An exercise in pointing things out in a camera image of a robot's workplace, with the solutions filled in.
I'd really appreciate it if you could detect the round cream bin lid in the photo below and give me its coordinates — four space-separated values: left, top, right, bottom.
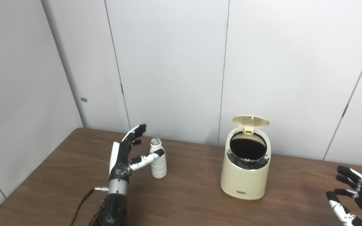
233 115 270 135

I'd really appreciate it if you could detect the cream-colored bin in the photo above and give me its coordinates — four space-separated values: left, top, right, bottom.
220 127 272 200

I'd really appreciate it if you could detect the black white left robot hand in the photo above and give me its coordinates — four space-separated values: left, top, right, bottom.
109 124 165 182

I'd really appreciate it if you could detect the small white plastic bottle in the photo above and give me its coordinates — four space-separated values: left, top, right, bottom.
150 137 167 179

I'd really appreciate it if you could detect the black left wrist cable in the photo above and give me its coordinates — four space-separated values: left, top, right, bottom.
69 187 109 226

